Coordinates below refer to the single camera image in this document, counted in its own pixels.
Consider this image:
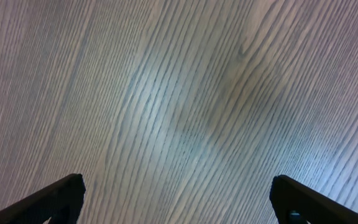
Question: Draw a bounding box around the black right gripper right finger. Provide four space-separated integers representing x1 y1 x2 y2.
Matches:
269 175 358 224

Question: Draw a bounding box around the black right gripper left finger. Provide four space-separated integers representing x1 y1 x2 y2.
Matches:
0 174 86 224

